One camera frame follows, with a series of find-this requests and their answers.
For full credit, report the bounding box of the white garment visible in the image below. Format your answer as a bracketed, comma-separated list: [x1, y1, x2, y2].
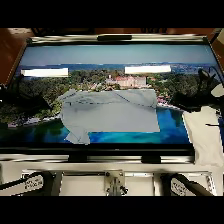
[182, 105, 224, 168]

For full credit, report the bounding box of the grey T-shirt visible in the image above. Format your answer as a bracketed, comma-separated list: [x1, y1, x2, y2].
[57, 88, 162, 146]

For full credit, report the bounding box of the silver frame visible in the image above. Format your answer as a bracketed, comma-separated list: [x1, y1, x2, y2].
[0, 33, 224, 197]

